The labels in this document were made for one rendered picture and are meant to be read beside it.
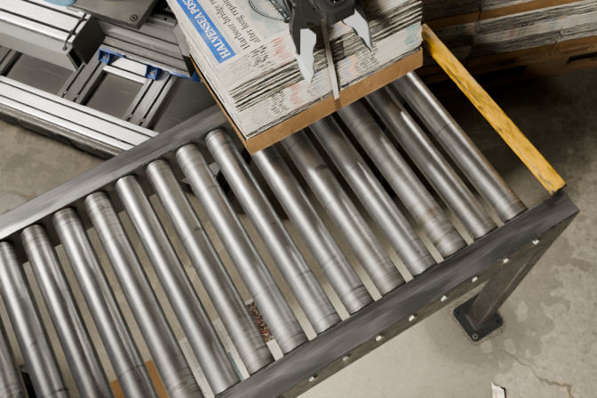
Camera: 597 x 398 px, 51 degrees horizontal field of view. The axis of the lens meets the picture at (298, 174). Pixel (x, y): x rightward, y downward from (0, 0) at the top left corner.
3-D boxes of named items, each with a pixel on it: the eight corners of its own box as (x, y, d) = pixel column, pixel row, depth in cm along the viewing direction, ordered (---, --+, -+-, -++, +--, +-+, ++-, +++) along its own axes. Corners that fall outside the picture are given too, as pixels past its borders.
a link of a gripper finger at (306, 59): (300, 75, 104) (305, 19, 100) (314, 85, 99) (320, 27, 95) (282, 75, 103) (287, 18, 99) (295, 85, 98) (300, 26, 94)
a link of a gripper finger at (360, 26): (370, 29, 105) (332, -5, 100) (386, 37, 100) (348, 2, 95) (358, 44, 105) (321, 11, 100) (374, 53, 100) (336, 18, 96)
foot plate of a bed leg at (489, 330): (481, 285, 185) (481, 284, 184) (512, 327, 179) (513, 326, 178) (443, 308, 183) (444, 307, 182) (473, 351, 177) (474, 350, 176)
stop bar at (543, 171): (425, 27, 130) (426, 20, 128) (567, 188, 111) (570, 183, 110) (412, 34, 129) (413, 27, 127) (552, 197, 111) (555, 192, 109)
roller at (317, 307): (226, 132, 128) (221, 119, 124) (346, 331, 108) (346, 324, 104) (204, 144, 127) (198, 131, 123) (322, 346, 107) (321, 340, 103)
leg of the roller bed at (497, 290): (479, 304, 183) (542, 213, 122) (491, 321, 180) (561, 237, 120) (463, 314, 182) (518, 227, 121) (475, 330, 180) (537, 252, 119)
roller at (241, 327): (169, 162, 126) (162, 150, 122) (282, 370, 106) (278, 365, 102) (147, 174, 125) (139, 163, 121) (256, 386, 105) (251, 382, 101)
